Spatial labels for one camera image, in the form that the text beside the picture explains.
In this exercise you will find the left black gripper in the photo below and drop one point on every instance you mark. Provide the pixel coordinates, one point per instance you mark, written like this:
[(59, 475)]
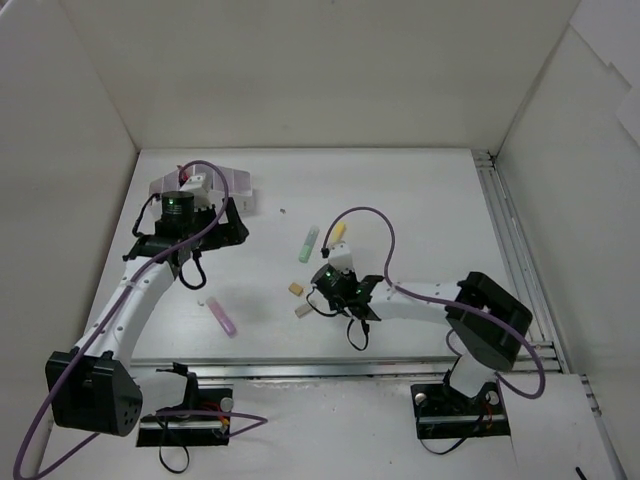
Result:
[(226, 226)]

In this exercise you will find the green highlighter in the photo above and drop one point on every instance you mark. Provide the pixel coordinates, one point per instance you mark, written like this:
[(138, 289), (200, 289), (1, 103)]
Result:
[(308, 244)]

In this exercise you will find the red ballpoint pen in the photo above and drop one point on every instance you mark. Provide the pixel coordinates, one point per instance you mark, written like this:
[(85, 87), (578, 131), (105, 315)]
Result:
[(182, 175)]

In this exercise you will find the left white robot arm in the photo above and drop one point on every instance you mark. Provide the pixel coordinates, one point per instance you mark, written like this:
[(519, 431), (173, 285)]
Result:
[(91, 386)]

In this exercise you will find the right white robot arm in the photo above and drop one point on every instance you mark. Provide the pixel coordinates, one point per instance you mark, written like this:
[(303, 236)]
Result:
[(487, 319)]

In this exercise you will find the white desk organizer container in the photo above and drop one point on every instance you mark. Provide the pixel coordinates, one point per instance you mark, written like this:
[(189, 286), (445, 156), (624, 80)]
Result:
[(239, 185)]

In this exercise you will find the yellow eraser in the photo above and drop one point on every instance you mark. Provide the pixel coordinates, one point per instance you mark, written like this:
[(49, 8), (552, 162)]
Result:
[(296, 289)]

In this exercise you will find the pink highlighter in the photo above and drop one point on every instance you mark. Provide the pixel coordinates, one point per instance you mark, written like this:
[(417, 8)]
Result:
[(221, 316)]

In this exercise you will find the beige eraser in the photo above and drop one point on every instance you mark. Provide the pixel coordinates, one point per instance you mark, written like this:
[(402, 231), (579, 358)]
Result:
[(303, 310)]

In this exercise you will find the yellow highlighter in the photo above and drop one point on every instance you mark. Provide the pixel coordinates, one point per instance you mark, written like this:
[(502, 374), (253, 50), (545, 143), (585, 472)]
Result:
[(338, 232)]

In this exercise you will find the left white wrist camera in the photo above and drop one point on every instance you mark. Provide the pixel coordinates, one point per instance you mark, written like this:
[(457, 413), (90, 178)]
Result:
[(199, 185)]

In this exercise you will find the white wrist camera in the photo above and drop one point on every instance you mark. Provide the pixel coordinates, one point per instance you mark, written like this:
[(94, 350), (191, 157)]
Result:
[(339, 256), (199, 185)]

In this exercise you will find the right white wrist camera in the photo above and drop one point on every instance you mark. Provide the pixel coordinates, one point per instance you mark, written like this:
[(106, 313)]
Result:
[(339, 256)]

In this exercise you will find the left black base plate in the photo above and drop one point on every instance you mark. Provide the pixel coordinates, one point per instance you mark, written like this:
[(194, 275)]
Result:
[(209, 427)]

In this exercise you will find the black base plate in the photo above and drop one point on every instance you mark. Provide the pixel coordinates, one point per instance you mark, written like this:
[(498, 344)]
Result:
[(440, 413), (209, 427)]

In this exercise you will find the aluminium table rail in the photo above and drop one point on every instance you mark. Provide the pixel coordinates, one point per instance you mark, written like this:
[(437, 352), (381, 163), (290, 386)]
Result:
[(287, 369)]

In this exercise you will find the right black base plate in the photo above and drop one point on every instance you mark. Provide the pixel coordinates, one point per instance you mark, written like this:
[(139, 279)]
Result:
[(440, 413)]

